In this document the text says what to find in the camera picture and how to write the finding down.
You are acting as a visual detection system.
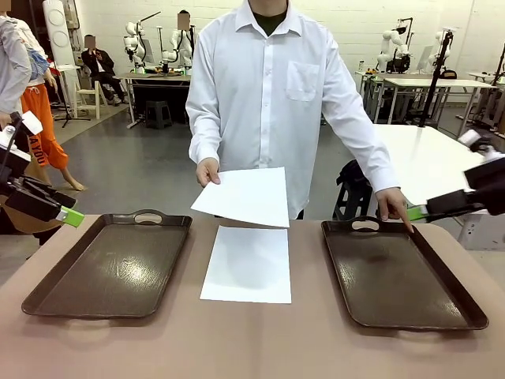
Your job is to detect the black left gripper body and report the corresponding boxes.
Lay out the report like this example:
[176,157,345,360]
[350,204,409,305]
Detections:
[0,175,21,201]

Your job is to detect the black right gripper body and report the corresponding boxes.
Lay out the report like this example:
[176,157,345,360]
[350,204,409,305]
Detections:
[464,157,505,217]

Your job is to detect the white A4 paper sheet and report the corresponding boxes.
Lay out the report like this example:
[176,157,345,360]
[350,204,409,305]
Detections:
[199,225,294,305]
[190,167,291,229]

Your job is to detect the person's left forearm white sleeve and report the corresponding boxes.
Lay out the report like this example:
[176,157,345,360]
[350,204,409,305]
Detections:
[342,114,400,194]

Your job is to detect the person's right forearm white sleeve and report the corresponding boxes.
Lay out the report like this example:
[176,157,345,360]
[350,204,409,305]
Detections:
[187,106,222,163]

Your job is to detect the person's left hand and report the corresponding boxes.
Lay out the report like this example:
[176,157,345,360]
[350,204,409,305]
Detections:
[374,187,415,235]

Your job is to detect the person's right hand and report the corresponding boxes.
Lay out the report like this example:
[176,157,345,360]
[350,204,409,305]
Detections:
[196,157,222,189]

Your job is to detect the brown wooden board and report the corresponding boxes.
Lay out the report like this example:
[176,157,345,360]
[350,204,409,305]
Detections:
[0,193,62,235]

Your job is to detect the large white table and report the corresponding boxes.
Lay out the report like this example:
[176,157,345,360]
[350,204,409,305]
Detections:
[342,124,505,250]

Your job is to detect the black plastic step stool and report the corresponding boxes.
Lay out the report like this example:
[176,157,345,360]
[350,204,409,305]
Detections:
[334,183,374,221]
[144,99,174,129]

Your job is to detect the black tripod stand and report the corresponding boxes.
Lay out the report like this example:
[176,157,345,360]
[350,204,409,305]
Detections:
[53,66,92,129]

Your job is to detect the white folding chair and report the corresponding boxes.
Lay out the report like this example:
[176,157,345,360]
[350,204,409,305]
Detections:
[73,77,110,119]

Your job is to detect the white top table grey legs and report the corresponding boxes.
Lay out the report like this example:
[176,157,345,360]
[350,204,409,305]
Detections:
[384,77,497,137]

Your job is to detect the tall black tripod pole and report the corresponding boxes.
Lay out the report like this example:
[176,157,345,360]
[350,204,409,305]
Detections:
[417,30,455,128]

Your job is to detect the figure in grey striped shirt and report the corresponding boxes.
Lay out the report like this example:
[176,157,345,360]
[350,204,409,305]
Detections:
[0,3,32,127]

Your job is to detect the white computer monitor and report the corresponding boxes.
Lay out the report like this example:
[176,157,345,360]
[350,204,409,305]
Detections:
[417,45,435,74]

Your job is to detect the seated person in black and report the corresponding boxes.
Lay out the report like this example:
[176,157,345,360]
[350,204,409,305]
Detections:
[80,34,124,107]

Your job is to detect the robot workbench with black panel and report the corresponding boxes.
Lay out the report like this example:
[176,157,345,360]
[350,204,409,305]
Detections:
[125,70,193,129]

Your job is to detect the white standing air conditioner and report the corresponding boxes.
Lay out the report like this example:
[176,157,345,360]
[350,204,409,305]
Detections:
[42,0,77,67]

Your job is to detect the person in white shirt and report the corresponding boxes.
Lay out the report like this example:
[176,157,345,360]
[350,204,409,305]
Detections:
[185,0,406,220]

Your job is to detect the standing background person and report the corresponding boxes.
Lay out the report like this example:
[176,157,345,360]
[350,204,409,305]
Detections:
[176,9,197,70]

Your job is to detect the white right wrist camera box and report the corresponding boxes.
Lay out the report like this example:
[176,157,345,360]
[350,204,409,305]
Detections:
[458,129,481,152]

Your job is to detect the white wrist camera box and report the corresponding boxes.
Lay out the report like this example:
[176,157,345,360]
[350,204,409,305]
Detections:
[19,111,43,135]
[458,129,481,152]

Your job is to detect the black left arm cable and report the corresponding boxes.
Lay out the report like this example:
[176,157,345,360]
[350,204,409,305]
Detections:
[0,111,23,181]

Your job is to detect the brown plastic tray with handles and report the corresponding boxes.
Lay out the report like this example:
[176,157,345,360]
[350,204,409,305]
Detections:
[320,216,490,332]
[21,208,193,321]

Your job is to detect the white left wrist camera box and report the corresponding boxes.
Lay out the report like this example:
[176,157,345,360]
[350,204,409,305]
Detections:
[19,111,43,135]

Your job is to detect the grey metal frame table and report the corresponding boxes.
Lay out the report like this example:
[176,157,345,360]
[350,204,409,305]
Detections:
[353,69,386,123]

